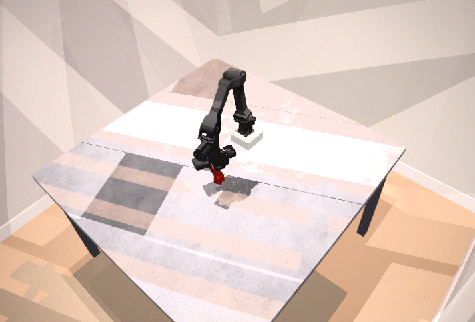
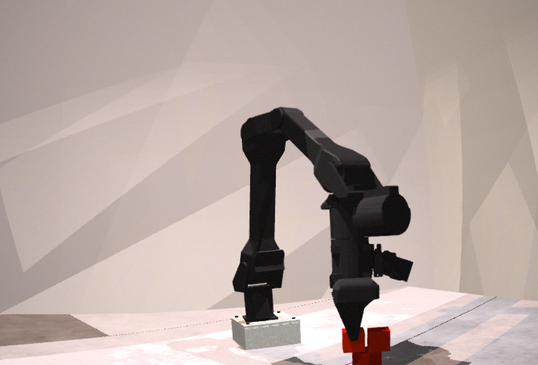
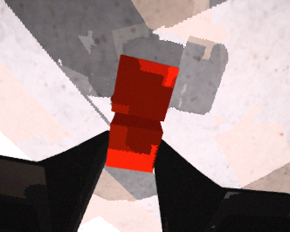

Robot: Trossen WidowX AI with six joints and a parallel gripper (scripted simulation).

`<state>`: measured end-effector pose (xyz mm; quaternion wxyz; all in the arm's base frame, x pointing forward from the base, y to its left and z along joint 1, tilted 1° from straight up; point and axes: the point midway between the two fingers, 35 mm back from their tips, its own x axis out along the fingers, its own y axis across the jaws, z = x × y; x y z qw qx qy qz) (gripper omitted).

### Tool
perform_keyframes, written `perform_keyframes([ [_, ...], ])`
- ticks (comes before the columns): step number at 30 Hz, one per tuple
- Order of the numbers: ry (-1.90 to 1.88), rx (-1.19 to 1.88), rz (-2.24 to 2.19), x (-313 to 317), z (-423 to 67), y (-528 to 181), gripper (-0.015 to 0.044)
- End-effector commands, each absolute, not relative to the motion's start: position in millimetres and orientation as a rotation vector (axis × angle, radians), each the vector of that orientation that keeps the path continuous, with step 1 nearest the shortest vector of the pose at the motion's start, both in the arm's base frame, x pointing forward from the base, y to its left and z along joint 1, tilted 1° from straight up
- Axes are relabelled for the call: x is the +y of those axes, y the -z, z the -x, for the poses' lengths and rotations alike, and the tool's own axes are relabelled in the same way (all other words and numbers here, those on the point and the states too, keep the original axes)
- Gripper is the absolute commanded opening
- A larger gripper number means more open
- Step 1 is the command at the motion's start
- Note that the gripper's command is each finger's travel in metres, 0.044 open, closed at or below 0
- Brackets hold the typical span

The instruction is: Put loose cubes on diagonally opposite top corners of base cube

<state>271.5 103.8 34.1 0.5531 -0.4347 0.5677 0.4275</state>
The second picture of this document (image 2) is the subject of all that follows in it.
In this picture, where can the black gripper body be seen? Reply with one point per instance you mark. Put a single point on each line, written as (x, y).
(351, 278)

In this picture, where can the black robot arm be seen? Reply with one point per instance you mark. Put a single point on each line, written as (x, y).
(359, 206)

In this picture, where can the red cube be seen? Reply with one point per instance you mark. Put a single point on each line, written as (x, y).
(378, 338)
(356, 346)
(367, 358)

